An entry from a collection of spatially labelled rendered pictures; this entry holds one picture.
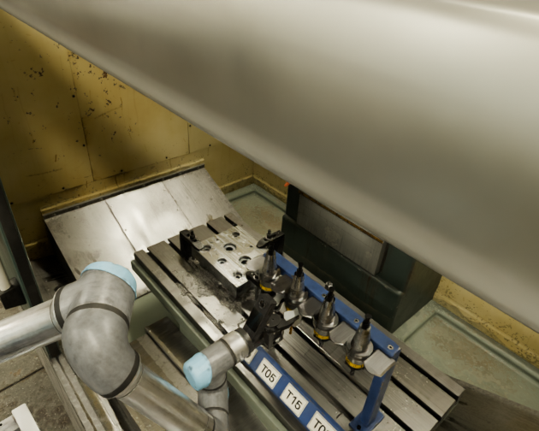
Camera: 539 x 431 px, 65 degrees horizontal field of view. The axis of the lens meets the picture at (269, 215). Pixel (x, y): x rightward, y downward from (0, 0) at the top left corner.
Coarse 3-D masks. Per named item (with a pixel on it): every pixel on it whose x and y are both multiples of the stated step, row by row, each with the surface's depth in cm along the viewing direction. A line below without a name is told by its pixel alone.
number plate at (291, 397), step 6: (288, 384) 121; (288, 390) 121; (294, 390) 120; (282, 396) 121; (288, 396) 120; (294, 396) 119; (300, 396) 118; (288, 402) 120; (294, 402) 119; (300, 402) 118; (306, 402) 117; (294, 408) 118; (300, 408) 117
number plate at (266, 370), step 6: (264, 360) 127; (258, 366) 128; (264, 366) 127; (270, 366) 126; (258, 372) 127; (264, 372) 126; (270, 372) 125; (276, 372) 124; (264, 378) 126; (270, 378) 125; (276, 378) 124; (270, 384) 124
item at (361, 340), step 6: (360, 324) 97; (360, 330) 96; (366, 330) 96; (354, 336) 99; (360, 336) 97; (366, 336) 97; (354, 342) 99; (360, 342) 98; (366, 342) 97; (354, 348) 99; (360, 348) 98; (366, 348) 98
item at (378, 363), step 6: (378, 348) 101; (372, 354) 100; (378, 354) 100; (384, 354) 100; (366, 360) 98; (372, 360) 98; (378, 360) 98; (384, 360) 98; (390, 360) 99; (366, 366) 97; (372, 366) 97; (378, 366) 97; (384, 366) 97; (390, 366) 97; (372, 372) 96; (378, 372) 96; (384, 372) 96
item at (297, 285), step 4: (296, 276) 109; (300, 276) 109; (304, 276) 110; (292, 280) 111; (296, 280) 110; (300, 280) 110; (304, 280) 111; (292, 284) 111; (296, 284) 110; (300, 284) 110; (304, 284) 111; (292, 288) 111; (296, 288) 111; (300, 288) 111; (304, 288) 112; (288, 292) 113; (292, 292) 112; (296, 292) 111; (300, 292) 111; (304, 292) 113; (292, 296) 112; (296, 296) 112; (300, 296) 112
